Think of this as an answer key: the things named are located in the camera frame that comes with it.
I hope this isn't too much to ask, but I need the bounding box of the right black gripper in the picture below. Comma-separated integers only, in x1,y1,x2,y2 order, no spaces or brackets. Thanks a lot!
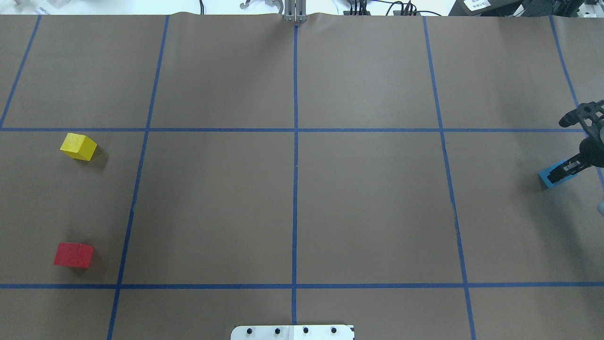
547,137,604,184

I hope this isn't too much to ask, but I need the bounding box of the blue block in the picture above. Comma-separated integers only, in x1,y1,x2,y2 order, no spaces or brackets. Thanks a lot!
538,159,582,188

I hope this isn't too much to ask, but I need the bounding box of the red block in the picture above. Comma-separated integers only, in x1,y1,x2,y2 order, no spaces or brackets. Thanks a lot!
52,242,94,269

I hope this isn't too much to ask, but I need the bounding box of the brown paper table cover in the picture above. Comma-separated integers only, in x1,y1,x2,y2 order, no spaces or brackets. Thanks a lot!
1,13,603,340

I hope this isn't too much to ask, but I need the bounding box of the yellow block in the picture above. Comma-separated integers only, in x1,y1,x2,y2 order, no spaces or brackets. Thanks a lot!
59,133,98,162

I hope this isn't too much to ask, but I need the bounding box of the aluminium frame post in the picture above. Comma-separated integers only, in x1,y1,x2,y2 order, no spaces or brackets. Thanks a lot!
281,0,308,24

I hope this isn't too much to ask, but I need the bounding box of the white pedestal column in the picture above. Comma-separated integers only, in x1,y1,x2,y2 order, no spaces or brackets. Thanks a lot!
230,324,355,340

